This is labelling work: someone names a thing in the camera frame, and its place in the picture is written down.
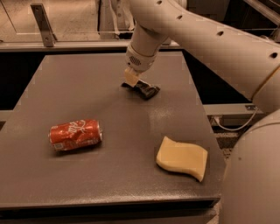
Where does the yellow wavy sponge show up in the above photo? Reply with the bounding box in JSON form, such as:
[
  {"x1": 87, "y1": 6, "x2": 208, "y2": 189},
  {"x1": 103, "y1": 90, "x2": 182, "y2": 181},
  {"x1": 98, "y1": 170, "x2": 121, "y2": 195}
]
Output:
[{"x1": 156, "y1": 136, "x2": 208, "y2": 182}]

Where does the horizontal metal rail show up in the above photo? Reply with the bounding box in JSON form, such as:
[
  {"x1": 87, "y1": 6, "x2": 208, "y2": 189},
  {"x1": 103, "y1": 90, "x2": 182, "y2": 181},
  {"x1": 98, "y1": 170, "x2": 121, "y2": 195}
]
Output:
[{"x1": 0, "y1": 38, "x2": 182, "y2": 53}]

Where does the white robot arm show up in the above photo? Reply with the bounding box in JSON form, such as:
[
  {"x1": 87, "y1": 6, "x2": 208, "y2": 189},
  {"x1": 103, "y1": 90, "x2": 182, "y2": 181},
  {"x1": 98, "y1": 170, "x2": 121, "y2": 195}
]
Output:
[{"x1": 125, "y1": 0, "x2": 280, "y2": 224}]

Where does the black rxbar chocolate wrapper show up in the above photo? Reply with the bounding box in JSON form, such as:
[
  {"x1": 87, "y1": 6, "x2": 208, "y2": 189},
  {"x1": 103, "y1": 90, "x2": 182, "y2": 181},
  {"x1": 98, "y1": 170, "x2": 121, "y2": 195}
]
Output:
[{"x1": 122, "y1": 80, "x2": 160, "y2": 100}]

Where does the left metal railing bracket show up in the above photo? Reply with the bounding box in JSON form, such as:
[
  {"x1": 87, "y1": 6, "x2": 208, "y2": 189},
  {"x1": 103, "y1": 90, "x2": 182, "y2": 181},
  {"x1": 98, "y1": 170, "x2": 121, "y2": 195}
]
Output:
[{"x1": 31, "y1": 3, "x2": 56, "y2": 47}]

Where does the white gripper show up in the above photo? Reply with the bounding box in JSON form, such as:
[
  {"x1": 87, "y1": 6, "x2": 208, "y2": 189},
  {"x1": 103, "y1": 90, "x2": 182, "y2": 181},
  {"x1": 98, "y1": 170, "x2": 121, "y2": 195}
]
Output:
[{"x1": 124, "y1": 45, "x2": 156, "y2": 87}]

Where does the white cable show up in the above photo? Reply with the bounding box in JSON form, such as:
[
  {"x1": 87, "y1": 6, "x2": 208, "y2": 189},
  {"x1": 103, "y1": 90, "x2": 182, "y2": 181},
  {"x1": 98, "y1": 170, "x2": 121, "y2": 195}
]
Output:
[{"x1": 213, "y1": 107, "x2": 260, "y2": 132}]

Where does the crushed red soda can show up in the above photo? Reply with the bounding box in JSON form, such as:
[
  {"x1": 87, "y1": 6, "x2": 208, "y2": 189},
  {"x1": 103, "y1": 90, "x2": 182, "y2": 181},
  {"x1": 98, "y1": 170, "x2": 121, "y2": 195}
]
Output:
[{"x1": 48, "y1": 119, "x2": 102, "y2": 151}]

